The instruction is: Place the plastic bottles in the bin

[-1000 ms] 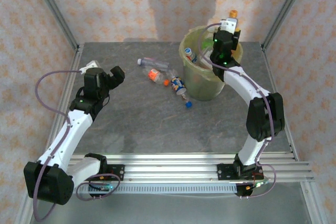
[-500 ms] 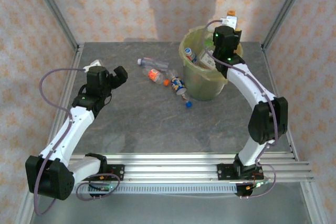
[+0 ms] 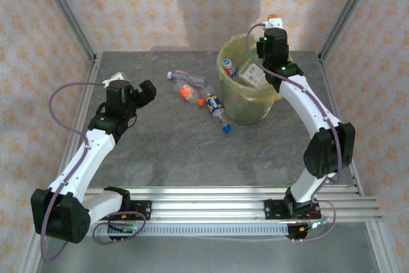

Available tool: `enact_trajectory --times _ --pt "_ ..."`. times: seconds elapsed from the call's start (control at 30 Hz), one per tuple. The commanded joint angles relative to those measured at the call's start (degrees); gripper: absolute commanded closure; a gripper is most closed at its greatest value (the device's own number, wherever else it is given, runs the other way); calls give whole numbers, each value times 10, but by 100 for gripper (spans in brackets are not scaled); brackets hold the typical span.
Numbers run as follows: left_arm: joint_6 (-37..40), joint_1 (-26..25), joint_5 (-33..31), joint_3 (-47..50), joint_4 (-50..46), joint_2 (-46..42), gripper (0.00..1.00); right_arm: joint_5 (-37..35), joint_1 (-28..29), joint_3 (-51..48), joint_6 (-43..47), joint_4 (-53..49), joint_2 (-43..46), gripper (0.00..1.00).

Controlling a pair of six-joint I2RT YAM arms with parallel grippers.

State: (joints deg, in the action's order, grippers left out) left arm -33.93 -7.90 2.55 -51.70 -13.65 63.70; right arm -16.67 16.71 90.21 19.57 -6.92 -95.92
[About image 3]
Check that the square clear bottle white label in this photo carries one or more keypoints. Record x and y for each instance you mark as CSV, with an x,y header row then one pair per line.
x,y
252,74

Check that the orange label bottle orange cap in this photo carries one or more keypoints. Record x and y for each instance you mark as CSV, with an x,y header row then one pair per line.
x,y
186,90

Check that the clear bottle white cap bluish neck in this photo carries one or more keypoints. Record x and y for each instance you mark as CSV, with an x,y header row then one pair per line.
x,y
187,77

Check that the blue label bottle white cap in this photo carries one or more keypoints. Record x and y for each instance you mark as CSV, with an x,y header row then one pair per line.
x,y
230,70

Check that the clear ribbed plastic bottle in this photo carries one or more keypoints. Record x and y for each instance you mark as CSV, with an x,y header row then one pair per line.
x,y
209,89

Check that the bin with yellow-green liner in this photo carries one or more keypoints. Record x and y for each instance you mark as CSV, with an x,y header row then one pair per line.
x,y
249,110

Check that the blue Pepsi bottle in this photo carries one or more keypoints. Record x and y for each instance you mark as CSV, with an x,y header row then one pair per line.
x,y
214,103

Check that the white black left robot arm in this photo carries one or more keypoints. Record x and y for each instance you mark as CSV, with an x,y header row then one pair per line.
x,y
83,164

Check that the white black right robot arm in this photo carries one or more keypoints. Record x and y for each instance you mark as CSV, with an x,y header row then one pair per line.
x,y
306,106

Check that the small green circuit board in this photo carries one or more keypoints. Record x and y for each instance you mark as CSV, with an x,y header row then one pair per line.
x,y
123,229
314,224

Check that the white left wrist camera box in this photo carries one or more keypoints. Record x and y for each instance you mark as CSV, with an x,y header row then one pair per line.
x,y
115,78

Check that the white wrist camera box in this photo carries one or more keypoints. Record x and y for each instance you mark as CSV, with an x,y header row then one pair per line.
x,y
274,23
115,78

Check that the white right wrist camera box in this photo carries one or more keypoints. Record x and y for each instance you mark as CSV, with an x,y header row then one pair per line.
x,y
274,23

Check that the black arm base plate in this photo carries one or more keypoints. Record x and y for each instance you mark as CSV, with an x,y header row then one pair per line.
x,y
271,210
145,210

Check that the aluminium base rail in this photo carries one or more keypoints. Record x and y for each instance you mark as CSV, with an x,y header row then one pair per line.
x,y
207,209

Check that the aluminium frame leg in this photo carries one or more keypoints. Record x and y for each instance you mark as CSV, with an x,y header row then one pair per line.
x,y
381,247
28,254

